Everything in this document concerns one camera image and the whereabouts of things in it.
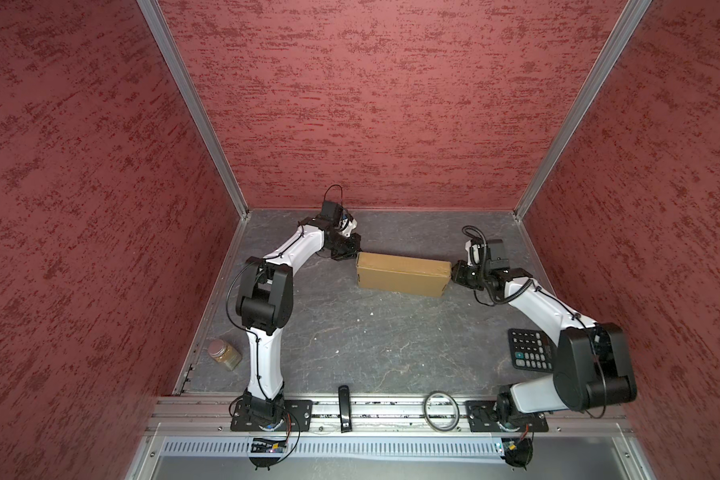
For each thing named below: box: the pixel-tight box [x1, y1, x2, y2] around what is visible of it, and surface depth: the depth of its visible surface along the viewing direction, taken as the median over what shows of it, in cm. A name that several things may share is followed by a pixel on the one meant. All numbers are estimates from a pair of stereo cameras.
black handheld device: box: [338, 385, 353, 433], surface depth 73 cm
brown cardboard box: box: [356, 252, 452, 297], surface depth 89 cm
